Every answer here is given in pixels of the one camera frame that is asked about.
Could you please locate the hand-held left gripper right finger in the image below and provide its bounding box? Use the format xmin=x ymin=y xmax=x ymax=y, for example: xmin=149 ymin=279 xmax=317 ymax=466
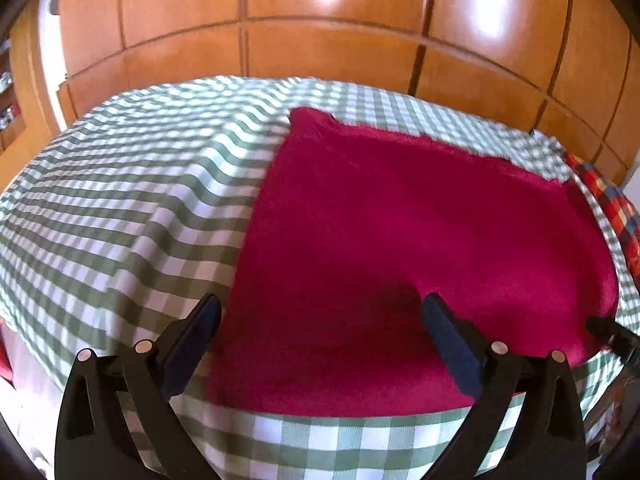
xmin=421 ymin=292 xmax=587 ymax=480

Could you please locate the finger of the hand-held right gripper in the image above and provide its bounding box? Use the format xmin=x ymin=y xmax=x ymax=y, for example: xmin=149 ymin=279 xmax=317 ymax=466
xmin=586 ymin=316 xmax=640 ymax=362

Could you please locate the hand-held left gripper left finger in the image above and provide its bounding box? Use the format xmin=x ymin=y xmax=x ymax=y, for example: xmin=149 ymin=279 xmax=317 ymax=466
xmin=54 ymin=293 xmax=223 ymax=480

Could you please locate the red cloth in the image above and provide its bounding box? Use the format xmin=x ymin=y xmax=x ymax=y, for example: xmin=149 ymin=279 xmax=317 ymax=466
xmin=205 ymin=106 xmax=621 ymax=418

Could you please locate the multicoloured plaid cloth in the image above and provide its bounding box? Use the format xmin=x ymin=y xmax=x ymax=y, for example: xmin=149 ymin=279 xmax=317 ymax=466
xmin=564 ymin=152 xmax=640 ymax=281

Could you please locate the green checked tablecloth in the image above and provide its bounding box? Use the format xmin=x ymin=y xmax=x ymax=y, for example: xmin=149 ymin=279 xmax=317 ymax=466
xmin=0 ymin=76 xmax=640 ymax=480

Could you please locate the wooden shelf with items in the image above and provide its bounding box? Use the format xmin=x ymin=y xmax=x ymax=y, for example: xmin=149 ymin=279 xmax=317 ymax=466
xmin=0 ymin=35 xmax=32 ymax=153

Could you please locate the wooden wardrobe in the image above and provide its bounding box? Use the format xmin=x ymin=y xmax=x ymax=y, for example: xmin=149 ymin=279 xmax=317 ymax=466
xmin=10 ymin=0 xmax=640 ymax=192

